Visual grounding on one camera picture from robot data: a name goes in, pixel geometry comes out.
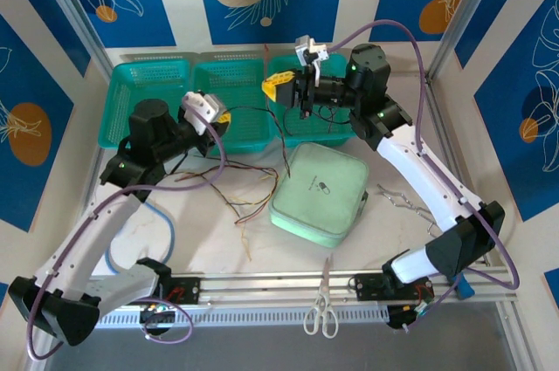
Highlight white handled scissors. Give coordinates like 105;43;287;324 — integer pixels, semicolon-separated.
303;257;340;340

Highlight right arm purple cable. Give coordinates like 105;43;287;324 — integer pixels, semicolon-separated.
325;19;521;332

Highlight metal forceps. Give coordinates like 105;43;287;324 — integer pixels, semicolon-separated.
376;185;442;237

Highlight blue stethoscope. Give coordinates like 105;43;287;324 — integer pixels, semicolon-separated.
107;203;176;275

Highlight thin black gripper wire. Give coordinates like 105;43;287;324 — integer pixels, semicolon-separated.
283;102;351;134

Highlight tangled coloured wires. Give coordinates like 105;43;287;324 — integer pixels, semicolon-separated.
174;161;280;226

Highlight mint green zip pouch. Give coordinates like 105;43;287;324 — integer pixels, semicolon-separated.
268;142;371;250

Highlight white slotted cable duct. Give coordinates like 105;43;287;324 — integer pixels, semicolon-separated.
93;303;390;329

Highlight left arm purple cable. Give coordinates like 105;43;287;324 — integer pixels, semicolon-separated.
25;113;228;362

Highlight aluminium frame post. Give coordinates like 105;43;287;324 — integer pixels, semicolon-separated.
426;0;514;80
30;0;113;79

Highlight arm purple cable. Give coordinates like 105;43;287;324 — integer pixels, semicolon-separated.
25;113;228;362
325;19;521;332

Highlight blue plastic clamp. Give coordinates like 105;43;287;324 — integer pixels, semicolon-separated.
453;274;475;300

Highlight teal perforated plastic basket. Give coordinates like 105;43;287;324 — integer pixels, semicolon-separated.
96;60;196;152
191;58;276;156
266;55;363;149

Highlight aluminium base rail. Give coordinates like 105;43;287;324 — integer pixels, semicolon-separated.
93;272;512;302

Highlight aluminium side rail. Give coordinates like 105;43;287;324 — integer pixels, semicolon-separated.
423;73;493;267

